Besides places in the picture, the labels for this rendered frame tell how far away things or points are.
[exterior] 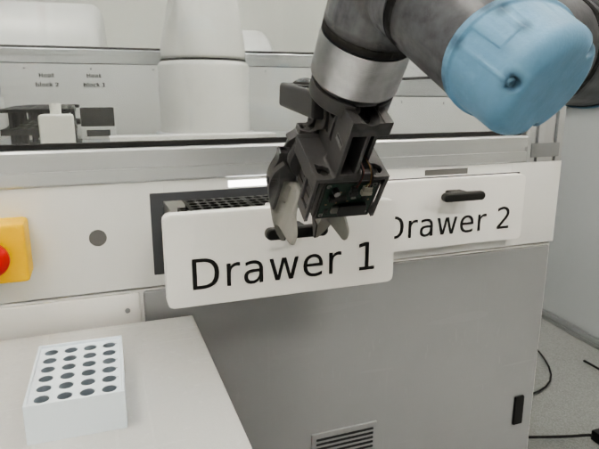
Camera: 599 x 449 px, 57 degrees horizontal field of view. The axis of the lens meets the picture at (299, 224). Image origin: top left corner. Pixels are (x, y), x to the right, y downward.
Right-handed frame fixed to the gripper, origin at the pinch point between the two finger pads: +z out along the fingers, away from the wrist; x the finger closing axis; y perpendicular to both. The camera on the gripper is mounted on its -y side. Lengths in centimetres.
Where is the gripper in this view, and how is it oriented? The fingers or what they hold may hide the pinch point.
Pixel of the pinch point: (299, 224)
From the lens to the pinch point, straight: 61.8
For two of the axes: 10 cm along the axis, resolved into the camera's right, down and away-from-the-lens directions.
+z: -2.0, 6.7, 7.1
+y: 2.8, 7.4, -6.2
